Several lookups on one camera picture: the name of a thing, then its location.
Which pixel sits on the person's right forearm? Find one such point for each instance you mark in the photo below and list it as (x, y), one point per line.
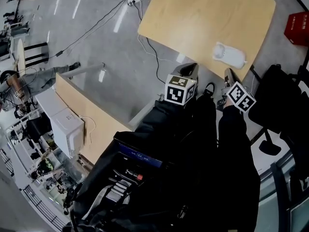
(233, 134)

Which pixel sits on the black office chair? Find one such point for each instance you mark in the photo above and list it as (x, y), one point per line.
(277, 98)

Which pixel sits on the chest-mounted black monitor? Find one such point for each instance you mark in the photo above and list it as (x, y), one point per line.
(140, 155)

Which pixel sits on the chest rig electronics tray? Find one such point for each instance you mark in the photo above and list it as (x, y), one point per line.
(125, 180)

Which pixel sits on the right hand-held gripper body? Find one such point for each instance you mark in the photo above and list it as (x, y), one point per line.
(241, 97)

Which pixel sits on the red box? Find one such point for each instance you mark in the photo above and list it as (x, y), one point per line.
(298, 28)

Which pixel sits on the person's left forearm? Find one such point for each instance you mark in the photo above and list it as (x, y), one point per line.
(164, 115)

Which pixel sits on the large wooden desk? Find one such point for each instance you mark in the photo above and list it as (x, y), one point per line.
(96, 120)

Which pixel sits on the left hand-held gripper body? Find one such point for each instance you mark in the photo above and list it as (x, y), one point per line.
(179, 91)

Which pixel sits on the cluttered storage rack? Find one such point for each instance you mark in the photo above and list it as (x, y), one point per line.
(46, 168)

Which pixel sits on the round white table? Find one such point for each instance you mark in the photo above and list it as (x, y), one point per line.
(20, 57)

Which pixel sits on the square wooden table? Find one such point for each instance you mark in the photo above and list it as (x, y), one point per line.
(205, 20)

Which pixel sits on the white microwave oven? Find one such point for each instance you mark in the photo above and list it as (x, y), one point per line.
(65, 124)

